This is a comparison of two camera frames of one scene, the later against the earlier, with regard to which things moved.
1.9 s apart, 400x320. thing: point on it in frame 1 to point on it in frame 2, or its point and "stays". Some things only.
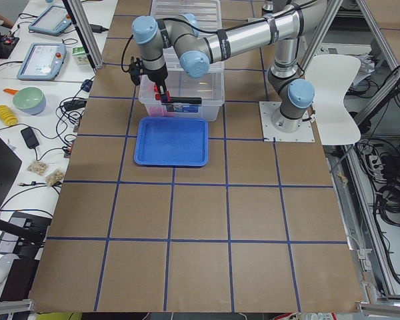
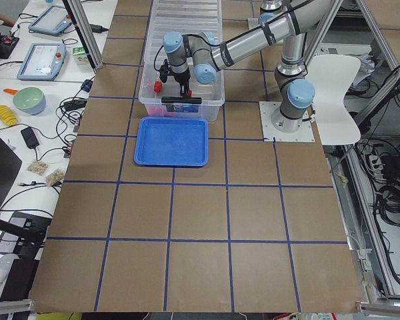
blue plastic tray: x=171 y=142 stays
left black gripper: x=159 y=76 to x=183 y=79
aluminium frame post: x=78 y=13 stays
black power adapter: x=29 y=137 stays
